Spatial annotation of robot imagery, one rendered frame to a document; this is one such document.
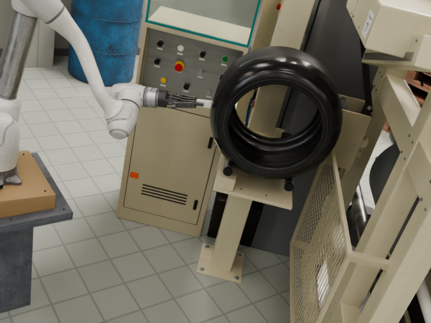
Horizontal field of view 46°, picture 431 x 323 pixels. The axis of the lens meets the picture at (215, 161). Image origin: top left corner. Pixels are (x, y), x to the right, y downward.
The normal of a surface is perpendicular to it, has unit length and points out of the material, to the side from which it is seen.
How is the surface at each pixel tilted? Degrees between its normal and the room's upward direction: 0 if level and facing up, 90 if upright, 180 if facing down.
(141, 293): 0
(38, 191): 4
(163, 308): 0
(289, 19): 90
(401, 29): 90
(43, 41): 90
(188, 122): 90
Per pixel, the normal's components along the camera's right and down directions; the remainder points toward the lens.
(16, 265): 0.54, 0.53
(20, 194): 0.25, -0.86
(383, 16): -0.12, 0.49
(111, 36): 0.34, 0.55
